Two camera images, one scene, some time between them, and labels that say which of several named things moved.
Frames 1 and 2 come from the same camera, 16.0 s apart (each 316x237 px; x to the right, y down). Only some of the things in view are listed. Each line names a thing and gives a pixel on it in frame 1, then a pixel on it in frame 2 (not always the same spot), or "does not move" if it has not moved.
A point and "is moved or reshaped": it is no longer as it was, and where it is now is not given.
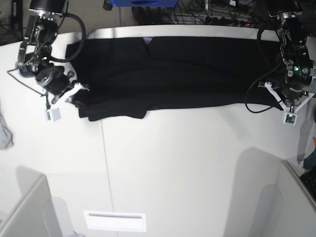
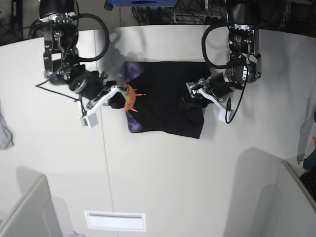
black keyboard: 309,178 does not move
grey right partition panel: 298,217 does not move
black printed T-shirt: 127,78 is moved or reshaped
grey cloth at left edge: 6,135 does not move
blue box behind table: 144,3 does not move
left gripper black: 53,78 -> 88,83
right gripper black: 297,78 -> 219,87
